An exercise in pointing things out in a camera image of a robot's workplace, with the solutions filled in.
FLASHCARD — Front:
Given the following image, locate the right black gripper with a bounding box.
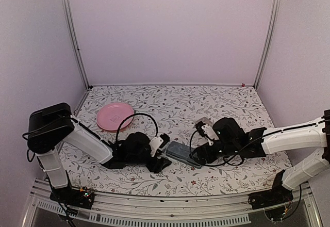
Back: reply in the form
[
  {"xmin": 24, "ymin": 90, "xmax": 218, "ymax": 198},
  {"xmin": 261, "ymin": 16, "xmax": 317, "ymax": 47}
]
[{"xmin": 189, "ymin": 141, "xmax": 239, "ymax": 166}]

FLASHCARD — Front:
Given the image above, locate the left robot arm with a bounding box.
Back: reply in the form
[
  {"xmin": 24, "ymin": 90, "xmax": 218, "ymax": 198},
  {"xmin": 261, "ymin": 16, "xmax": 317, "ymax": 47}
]
[{"xmin": 22, "ymin": 103, "xmax": 171, "ymax": 203}]

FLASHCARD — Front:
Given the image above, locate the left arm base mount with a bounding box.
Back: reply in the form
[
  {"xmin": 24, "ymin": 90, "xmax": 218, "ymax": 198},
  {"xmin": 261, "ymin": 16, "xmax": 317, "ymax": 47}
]
[{"xmin": 50, "ymin": 184, "xmax": 95, "ymax": 209}]

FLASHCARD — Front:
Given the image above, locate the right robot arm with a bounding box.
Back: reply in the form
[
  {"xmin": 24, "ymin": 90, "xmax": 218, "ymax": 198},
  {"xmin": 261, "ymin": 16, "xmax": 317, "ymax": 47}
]
[{"xmin": 190, "ymin": 110, "xmax": 329, "ymax": 204}]

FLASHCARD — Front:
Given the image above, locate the blue glasses case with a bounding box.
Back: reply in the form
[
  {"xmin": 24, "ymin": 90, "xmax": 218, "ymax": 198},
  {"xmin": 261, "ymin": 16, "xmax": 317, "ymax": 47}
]
[{"xmin": 166, "ymin": 141, "xmax": 202, "ymax": 169}]

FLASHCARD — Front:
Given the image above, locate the aluminium frame post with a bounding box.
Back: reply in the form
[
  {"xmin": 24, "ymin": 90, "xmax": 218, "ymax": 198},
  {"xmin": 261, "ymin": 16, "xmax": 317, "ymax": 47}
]
[
  {"xmin": 253, "ymin": 0, "xmax": 281, "ymax": 91},
  {"xmin": 61, "ymin": 0, "xmax": 90, "ymax": 90}
]

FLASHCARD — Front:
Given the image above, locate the grey glasses case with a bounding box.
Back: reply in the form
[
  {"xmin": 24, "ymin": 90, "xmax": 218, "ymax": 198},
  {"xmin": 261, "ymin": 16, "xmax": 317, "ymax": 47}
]
[{"xmin": 195, "ymin": 117, "xmax": 213, "ymax": 126}]

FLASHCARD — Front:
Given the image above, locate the left black cable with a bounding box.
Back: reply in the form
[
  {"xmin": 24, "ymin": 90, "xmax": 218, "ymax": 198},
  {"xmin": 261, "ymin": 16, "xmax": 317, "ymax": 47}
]
[{"xmin": 115, "ymin": 112, "xmax": 158, "ymax": 145}]

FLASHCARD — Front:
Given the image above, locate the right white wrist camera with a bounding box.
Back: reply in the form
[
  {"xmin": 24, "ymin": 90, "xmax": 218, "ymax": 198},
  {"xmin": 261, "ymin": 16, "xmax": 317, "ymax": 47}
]
[{"xmin": 195, "ymin": 121, "xmax": 219, "ymax": 146}]

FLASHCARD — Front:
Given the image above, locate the pink plate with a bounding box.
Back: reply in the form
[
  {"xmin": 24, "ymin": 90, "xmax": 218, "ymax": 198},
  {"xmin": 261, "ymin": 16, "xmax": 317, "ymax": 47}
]
[{"xmin": 96, "ymin": 102, "xmax": 135, "ymax": 132}]

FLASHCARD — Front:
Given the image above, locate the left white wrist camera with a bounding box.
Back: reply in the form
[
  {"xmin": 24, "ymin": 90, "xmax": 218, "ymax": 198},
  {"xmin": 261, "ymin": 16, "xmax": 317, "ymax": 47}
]
[{"xmin": 149, "ymin": 134, "xmax": 170, "ymax": 157}]

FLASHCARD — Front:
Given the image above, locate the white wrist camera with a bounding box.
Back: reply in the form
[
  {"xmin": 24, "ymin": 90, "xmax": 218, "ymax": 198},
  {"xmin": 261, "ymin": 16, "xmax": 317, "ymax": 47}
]
[
  {"xmin": 149, "ymin": 134, "xmax": 170, "ymax": 157},
  {"xmin": 195, "ymin": 121, "xmax": 219, "ymax": 146}
]

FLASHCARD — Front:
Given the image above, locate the right aluminium frame post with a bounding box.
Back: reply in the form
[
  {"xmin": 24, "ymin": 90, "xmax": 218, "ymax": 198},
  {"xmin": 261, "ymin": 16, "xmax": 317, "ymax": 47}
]
[{"xmin": 253, "ymin": 0, "xmax": 281, "ymax": 91}]

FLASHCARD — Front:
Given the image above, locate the left aluminium frame post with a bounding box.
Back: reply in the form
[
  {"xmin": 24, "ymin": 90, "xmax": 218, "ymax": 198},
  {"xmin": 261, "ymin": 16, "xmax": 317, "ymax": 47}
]
[{"xmin": 61, "ymin": 0, "xmax": 90, "ymax": 90}]

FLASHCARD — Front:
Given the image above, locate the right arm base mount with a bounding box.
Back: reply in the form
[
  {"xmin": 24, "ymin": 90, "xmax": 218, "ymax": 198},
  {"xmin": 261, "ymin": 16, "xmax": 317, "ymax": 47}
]
[{"xmin": 247, "ymin": 170, "xmax": 294, "ymax": 222}]

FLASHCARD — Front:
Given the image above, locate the black cable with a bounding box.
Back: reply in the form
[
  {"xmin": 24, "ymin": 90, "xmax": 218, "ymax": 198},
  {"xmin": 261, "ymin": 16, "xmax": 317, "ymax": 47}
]
[
  {"xmin": 115, "ymin": 112, "xmax": 158, "ymax": 145},
  {"xmin": 189, "ymin": 130, "xmax": 263, "ymax": 167}
]

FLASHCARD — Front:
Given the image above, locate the front aluminium rail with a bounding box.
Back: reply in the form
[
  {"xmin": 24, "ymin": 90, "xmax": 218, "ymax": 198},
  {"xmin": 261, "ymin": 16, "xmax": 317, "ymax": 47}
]
[{"xmin": 22, "ymin": 180, "xmax": 323, "ymax": 226}]

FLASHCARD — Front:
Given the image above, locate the right black cable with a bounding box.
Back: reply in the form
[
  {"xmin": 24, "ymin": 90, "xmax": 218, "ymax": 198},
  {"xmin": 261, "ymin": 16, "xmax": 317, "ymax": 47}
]
[{"xmin": 189, "ymin": 130, "xmax": 263, "ymax": 167}]

